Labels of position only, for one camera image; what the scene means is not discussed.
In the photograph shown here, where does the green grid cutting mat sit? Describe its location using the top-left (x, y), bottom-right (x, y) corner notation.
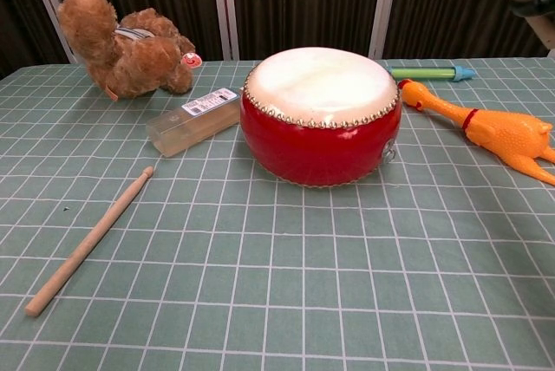
top-left (0, 56), bottom-right (555, 371)

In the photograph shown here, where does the yellow rubber chicken toy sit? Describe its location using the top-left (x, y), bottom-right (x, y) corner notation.
top-left (396, 78), bottom-right (555, 186)

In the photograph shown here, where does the red drum white skin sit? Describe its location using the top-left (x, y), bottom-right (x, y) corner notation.
top-left (239, 45), bottom-right (401, 189)

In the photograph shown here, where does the green blue water squirter tube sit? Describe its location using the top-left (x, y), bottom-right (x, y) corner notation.
top-left (388, 64), bottom-right (477, 83)

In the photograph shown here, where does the clear plastic box with label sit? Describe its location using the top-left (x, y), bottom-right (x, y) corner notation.
top-left (146, 87), bottom-right (244, 159)

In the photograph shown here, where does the brown plush teddy bear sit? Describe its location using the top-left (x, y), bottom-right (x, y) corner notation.
top-left (56, 0), bottom-right (204, 102)

